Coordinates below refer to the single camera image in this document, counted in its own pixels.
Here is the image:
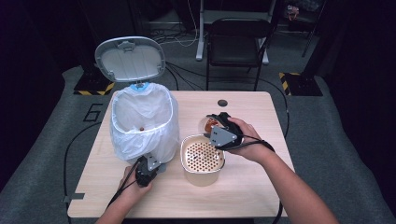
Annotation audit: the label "hazard-striped black base plate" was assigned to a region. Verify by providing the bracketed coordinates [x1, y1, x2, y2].
[278, 72, 324, 97]
[73, 71, 116, 96]

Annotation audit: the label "red food scraps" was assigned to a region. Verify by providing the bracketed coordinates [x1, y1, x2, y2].
[205, 119, 220, 133]

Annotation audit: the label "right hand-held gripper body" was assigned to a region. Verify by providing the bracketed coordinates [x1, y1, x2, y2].
[208, 111, 246, 152]

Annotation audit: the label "white plastic trash bag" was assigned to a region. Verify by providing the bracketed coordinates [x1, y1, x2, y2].
[109, 82, 180, 165]

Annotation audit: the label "beige strainer container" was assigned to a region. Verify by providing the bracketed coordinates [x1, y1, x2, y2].
[180, 133, 226, 188]

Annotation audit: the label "right hand-held gripper cable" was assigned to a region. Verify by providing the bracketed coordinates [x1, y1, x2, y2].
[222, 136, 285, 224]

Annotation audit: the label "left hand-held gripper cable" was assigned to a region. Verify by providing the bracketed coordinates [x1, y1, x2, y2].
[106, 158, 148, 210]

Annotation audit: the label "black floor cable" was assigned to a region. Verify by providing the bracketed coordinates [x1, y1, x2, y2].
[63, 120, 103, 200]
[257, 77, 290, 138]

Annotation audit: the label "hand-held gripper cable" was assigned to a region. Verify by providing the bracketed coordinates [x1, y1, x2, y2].
[106, 158, 148, 210]
[222, 136, 285, 224]

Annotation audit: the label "white metal desk frame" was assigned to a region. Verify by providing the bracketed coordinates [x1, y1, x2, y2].
[195, 0, 278, 65]

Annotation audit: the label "white lidded trash bin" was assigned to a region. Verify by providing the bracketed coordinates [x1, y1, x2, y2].
[93, 35, 168, 174]

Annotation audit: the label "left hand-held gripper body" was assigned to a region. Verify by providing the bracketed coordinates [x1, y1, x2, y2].
[134, 152, 163, 189]

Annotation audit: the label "clear plastic cup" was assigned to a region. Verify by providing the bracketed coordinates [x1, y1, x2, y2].
[199, 115, 226, 136]

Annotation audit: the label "person's right hand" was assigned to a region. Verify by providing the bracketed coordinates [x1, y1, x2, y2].
[227, 116, 272, 164]

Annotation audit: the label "person's left hand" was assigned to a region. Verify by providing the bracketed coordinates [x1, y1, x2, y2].
[120, 165, 154, 203]

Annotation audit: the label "dark cabinet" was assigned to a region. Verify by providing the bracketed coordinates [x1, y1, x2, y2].
[78, 0, 147, 63]

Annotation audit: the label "black folding chair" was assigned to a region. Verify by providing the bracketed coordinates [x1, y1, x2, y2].
[205, 17, 274, 91]

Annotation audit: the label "grey table corner bracket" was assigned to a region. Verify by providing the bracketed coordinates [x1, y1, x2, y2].
[62, 192, 86, 204]

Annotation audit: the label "white floor cable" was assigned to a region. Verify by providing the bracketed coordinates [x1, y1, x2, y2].
[146, 0, 201, 49]

